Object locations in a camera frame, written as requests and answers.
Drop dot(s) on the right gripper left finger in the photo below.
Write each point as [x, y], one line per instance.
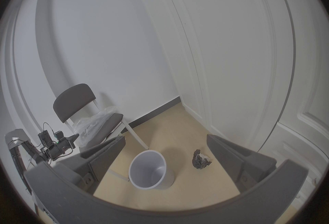
[90, 163]

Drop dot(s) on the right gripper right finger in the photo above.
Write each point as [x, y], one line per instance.
[236, 163]

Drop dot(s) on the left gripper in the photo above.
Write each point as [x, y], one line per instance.
[59, 149]

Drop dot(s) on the clear plastic bag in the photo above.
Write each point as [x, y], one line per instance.
[90, 122]

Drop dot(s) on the black plastic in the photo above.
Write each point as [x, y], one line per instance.
[199, 161]

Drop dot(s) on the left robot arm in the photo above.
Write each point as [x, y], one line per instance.
[15, 138]

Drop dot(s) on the white trash bin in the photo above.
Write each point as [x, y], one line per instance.
[154, 166]

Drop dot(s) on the white chair grey cushions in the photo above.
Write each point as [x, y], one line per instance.
[73, 100]

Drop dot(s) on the white wardrobe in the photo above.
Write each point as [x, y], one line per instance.
[231, 50]

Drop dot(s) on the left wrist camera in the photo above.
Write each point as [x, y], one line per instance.
[59, 135]

